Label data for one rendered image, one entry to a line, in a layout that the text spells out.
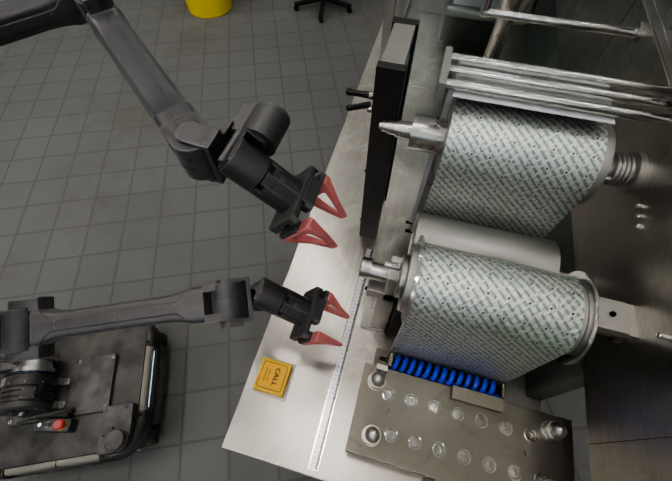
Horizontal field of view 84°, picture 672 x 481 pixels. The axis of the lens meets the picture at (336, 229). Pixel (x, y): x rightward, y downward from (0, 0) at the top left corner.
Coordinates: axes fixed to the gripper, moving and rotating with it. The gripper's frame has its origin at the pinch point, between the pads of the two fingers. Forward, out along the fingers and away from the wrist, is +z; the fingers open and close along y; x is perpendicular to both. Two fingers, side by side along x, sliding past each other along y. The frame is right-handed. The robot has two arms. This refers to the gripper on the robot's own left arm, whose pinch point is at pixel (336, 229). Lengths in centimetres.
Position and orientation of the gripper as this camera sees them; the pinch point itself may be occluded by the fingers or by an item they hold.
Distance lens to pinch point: 59.5
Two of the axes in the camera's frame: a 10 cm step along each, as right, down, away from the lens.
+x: 6.2, -2.8, -7.3
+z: 7.4, 5.2, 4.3
